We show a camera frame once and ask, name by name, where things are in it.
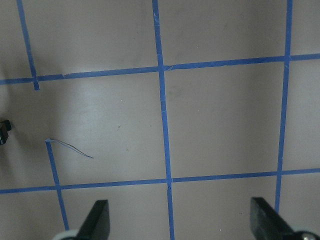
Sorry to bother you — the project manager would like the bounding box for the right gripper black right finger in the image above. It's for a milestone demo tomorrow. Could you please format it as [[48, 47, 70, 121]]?
[[250, 197, 299, 240]]

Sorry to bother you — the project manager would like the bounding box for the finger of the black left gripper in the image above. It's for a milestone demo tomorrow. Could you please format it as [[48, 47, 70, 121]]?
[[0, 120, 12, 145]]

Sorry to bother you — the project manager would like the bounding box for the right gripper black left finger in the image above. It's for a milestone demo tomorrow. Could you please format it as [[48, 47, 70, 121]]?
[[75, 199, 111, 240]]

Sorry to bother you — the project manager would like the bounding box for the loose blue tape thread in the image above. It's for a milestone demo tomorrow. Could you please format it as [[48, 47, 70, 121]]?
[[45, 138, 94, 159]]

